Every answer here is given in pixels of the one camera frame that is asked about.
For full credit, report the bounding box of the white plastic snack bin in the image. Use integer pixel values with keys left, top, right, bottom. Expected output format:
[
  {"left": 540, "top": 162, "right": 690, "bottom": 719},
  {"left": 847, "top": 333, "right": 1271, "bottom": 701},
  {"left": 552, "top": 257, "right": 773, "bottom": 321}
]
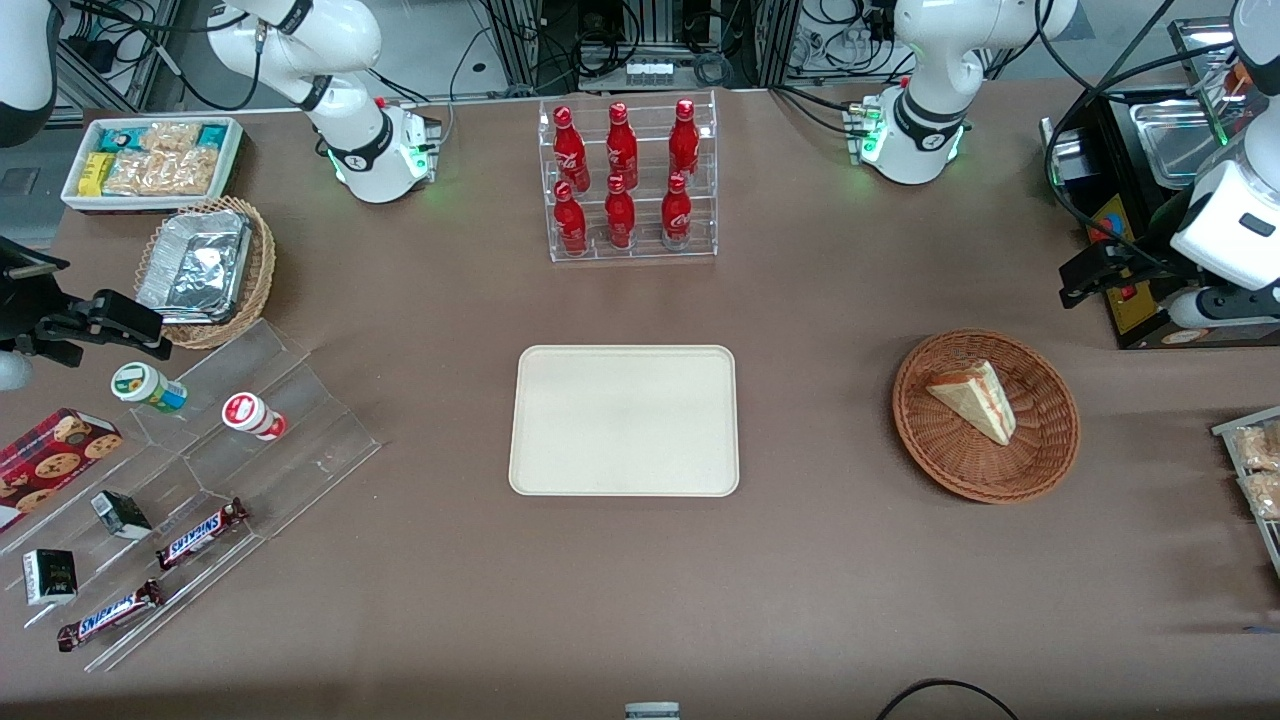
[{"left": 61, "top": 116, "right": 245, "bottom": 214}]

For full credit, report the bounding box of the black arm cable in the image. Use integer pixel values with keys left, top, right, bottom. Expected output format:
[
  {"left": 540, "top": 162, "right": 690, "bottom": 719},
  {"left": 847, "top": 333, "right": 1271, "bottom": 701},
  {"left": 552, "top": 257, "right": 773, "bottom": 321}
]
[{"left": 1033, "top": 0, "right": 1241, "bottom": 286}]

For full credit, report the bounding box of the red cookie box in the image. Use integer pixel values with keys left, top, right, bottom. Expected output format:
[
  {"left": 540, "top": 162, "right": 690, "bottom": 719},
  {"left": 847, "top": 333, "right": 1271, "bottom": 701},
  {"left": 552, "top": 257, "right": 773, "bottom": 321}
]
[{"left": 0, "top": 407, "right": 124, "bottom": 533}]

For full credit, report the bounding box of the small black box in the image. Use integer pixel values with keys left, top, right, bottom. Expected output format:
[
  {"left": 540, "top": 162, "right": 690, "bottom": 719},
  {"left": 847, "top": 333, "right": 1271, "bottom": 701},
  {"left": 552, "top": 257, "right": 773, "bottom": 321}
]
[
  {"left": 90, "top": 490, "right": 154, "bottom": 542},
  {"left": 22, "top": 547, "right": 79, "bottom": 608}
]

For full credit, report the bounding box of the Snickers bar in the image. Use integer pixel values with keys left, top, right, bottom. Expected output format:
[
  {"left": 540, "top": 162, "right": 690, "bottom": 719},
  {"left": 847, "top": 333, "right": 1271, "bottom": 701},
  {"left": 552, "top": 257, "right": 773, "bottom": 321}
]
[
  {"left": 56, "top": 579, "right": 165, "bottom": 653},
  {"left": 156, "top": 497, "right": 250, "bottom": 572}
]

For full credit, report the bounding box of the black steel fryer machine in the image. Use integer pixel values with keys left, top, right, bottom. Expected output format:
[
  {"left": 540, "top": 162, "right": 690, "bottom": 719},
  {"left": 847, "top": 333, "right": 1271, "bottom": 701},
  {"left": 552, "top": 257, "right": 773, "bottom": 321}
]
[{"left": 1039, "top": 17, "right": 1280, "bottom": 350}]

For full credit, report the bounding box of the brown wicker basket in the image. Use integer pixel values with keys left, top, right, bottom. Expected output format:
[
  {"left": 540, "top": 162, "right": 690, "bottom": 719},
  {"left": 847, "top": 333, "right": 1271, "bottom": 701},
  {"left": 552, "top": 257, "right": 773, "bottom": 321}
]
[{"left": 891, "top": 329, "right": 1082, "bottom": 505}]

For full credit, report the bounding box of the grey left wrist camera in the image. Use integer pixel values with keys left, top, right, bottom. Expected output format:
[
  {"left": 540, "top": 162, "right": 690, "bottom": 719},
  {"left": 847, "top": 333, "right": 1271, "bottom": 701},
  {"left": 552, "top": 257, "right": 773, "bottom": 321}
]
[{"left": 1165, "top": 284, "right": 1280, "bottom": 332}]

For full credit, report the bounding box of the triangle sandwich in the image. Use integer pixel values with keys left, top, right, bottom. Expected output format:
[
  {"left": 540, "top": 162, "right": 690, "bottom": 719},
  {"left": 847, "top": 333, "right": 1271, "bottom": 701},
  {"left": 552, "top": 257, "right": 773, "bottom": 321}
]
[{"left": 925, "top": 359, "right": 1018, "bottom": 447}]

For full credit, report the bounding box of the light wicker basket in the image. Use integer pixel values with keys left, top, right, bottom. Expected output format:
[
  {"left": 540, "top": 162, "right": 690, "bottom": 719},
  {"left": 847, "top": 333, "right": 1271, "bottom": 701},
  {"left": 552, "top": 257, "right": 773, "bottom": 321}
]
[{"left": 134, "top": 196, "right": 277, "bottom": 350}]

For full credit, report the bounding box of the clear bag of crackers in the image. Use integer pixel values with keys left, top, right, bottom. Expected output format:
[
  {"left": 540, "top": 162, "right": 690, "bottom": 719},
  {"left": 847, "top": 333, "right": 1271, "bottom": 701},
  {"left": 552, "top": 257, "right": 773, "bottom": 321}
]
[
  {"left": 140, "top": 121, "right": 203, "bottom": 155},
  {"left": 103, "top": 147, "right": 222, "bottom": 197}
]

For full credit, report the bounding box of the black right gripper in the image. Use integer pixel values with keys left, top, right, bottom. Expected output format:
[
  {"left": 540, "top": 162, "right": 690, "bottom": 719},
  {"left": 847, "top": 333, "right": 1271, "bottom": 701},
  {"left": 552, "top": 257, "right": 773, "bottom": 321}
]
[{"left": 0, "top": 237, "right": 174, "bottom": 367}]

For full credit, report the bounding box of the beige plastic tray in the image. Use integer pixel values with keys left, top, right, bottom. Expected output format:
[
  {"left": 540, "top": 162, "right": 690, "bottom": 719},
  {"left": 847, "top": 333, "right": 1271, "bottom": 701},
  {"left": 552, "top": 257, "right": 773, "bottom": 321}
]
[{"left": 508, "top": 344, "right": 741, "bottom": 499}]

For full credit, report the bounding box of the clear acrylic stepped shelf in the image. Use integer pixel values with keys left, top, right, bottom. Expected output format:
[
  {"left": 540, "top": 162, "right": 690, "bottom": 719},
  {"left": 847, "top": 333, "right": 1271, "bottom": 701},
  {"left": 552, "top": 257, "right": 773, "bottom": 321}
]
[{"left": 0, "top": 319, "right": 382, "bottom": 673}]

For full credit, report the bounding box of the clear bag of pastry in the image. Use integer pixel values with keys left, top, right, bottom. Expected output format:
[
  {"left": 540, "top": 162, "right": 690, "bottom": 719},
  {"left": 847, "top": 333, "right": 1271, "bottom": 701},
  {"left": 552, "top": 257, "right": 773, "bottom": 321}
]
[
  {"left": 1240, "top": 470, "right": 1280, "bottom": 522},
  {"left": 1231, "top": 423, "right": 1280, "bottom": 473}
]

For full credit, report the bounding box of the red label yogurt cup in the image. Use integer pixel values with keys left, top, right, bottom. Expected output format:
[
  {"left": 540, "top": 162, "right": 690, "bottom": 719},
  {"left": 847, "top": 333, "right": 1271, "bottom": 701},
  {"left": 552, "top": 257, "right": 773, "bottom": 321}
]
[{"left": 221, "top": 391, "right": 289, "bottom": 442}]

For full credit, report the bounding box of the aluminium profile frame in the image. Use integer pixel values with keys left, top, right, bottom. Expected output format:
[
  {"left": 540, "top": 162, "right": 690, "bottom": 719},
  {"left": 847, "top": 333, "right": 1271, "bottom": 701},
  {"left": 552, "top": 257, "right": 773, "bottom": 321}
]
[{"left": 500, "top": 0, "right": 816, "bottom": 93}]

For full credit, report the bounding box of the red cola bottle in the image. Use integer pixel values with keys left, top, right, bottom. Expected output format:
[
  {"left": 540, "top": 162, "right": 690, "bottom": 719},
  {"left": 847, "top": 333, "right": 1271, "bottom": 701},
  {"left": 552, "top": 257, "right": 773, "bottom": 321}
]
[
  {"left": 552, "top": 105, "right": 592, "bottom": 193},
  {"left": 552, "top": 179, "right": 589, "bottom": 258},
  {"left": 660, "top": 171, "right": 694, "bottom": 250},
  {"left": 606, "top": 101, "right": 640, "bottom": 191},
  {"left": 603, "top": 174, "right": 638, "bottom": 251},
  {"left": 667, "top": 97, "right": 701, "bottom": 183}
]

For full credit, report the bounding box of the clear acrylic bottle rack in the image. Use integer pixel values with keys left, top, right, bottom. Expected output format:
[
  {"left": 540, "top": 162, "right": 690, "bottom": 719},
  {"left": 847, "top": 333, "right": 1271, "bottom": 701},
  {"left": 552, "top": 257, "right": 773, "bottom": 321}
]
[{"left": 537, "top": 89, "right": 720, "bottom": 264}]

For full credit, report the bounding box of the aluminium foil container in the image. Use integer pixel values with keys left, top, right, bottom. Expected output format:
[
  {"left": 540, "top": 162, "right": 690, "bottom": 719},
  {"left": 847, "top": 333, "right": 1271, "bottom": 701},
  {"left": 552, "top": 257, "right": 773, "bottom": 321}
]
[{"left": 136, "top": 209, "right": 252, "bottom": 324}]

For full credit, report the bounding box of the metal tray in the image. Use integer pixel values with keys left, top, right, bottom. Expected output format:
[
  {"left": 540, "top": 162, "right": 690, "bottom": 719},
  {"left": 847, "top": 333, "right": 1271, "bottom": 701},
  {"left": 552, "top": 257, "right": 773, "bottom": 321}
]
[{"left": 1211, "top": 404, "right": 1280, "bottom": 580}]

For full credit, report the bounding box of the green label yogurt cup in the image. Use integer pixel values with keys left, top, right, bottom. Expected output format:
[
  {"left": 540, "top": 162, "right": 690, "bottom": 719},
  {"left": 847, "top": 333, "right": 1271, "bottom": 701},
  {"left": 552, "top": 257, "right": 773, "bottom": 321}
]
[{"left": 110, "top": 362, "right": 189, "bottom": 414}]

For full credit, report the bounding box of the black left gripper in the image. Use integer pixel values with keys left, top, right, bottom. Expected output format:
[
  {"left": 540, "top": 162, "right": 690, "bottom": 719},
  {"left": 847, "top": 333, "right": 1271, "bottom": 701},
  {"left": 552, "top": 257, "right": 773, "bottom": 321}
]
[{"left": 1060, "top": 185, "right": 1217, "bottom": 308}]

